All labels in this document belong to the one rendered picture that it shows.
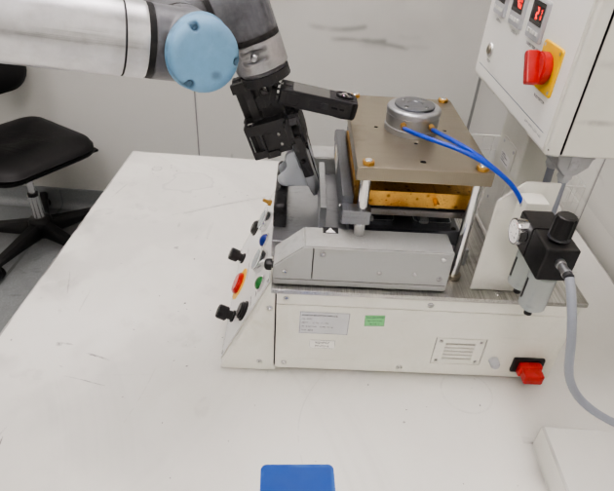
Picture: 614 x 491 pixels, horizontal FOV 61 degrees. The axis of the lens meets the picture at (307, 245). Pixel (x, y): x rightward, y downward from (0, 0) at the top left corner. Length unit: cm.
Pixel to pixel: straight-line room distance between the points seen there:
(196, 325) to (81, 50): 54
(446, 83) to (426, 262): 165
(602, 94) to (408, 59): 164
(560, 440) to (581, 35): 52
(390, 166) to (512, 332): 33
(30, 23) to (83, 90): 199
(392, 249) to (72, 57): 44
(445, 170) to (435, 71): 163
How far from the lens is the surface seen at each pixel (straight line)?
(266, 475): 76
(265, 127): 76
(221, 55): 56
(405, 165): 70
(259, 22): 72
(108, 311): 101
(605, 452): 86
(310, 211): 83
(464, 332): 83
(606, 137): 71
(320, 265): 72
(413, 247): 73
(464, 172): 70
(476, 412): 88
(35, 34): 55
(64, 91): 257
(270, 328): 80
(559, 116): 68
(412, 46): 227
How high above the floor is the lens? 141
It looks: 36 degrees down
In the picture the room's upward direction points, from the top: 4 degrees clockwise
